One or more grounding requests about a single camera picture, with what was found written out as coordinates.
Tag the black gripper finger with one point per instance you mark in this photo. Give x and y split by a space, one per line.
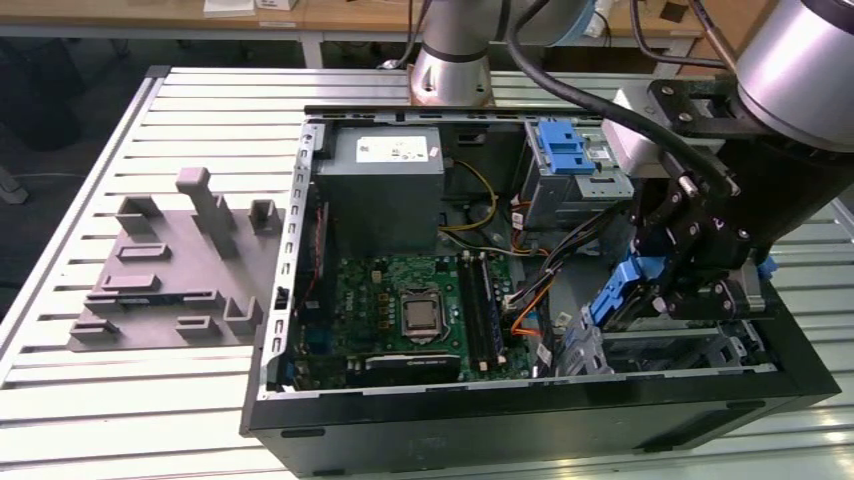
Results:
700 300
667 212

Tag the hard disk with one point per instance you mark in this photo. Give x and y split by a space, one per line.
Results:
620 295

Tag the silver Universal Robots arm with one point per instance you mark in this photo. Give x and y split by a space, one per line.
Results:
453 50

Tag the metal disk bay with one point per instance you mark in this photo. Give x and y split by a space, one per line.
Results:
580 360

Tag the metal optical drive cage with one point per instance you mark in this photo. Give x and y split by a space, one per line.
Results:
553 200

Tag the blue plastic drive latch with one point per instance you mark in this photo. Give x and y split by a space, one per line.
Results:
560 150

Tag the black RAM slot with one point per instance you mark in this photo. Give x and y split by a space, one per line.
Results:
475 310

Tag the wooden cabinet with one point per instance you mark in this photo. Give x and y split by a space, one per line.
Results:
749 25

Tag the clear plastic bag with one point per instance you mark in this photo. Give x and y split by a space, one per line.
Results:
596 25

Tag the black CPU socket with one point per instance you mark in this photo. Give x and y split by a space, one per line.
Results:
420 291

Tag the small dark square item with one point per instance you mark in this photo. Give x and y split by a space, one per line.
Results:
673 11

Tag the silver CPU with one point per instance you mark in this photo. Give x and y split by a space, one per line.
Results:
419 316

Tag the grey power supply unit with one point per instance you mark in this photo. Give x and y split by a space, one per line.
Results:
380 210

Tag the black open PC case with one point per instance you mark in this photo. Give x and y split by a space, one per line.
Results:
467 430

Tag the black graphics card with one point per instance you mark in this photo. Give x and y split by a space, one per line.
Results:
407 369

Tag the green motherboard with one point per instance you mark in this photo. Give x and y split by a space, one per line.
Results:
360 300

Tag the small white box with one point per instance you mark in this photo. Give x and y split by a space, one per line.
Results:
276 4

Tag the grey parts rack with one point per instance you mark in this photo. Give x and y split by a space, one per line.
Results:
173 270

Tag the white paper sheet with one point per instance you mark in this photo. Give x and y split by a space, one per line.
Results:
228 6

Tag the wooden desk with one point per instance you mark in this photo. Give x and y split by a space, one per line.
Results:
133 17

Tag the grey metal foot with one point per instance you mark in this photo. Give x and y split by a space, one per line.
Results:
12 192

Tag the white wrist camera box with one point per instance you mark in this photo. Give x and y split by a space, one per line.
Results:
633 145

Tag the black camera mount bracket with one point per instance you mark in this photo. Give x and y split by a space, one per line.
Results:
667 95

